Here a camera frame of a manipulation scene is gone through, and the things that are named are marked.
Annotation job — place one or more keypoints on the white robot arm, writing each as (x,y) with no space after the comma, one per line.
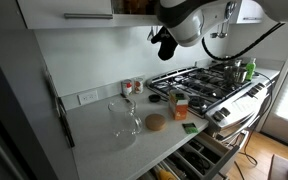
(190,20)

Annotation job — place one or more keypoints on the clear glass mug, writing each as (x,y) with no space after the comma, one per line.
(124,123)

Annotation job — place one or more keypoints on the yellow smiley face spatula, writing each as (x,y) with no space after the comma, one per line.
(165,175)

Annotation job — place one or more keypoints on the small glass jar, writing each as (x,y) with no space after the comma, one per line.
(138,85)

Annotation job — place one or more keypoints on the small black round lid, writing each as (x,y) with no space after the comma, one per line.
(154,98)

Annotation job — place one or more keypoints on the red labelled tin can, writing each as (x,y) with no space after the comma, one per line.
(127,88)

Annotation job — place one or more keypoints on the round wooden coaster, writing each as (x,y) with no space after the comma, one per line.
(155,122)

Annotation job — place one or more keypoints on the orange carton box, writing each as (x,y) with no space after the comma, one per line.
(179,106)

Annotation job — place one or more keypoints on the black oven mitt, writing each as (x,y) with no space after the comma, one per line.
(166,46)

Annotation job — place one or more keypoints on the green paper packet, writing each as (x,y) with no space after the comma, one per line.
(190,128)

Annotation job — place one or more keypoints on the stainless steel gas stove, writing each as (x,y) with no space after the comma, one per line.
(230,106)

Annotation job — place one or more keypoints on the large steel pot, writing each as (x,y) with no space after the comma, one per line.
(235,74)

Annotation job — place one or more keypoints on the small steel pot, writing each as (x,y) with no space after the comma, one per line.
(232,61)

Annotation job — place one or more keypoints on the hanging steel measuring cup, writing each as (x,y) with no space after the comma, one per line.
(221,31)

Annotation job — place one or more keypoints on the green plastic bottle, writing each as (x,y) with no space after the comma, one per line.
(250,68)

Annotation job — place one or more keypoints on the small white cabinet door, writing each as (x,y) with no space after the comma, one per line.
(250,10)

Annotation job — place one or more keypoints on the wooden robot stand board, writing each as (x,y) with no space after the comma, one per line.
(280,166)

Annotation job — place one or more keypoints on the white wall power outlet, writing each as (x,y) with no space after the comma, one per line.
(87,97)

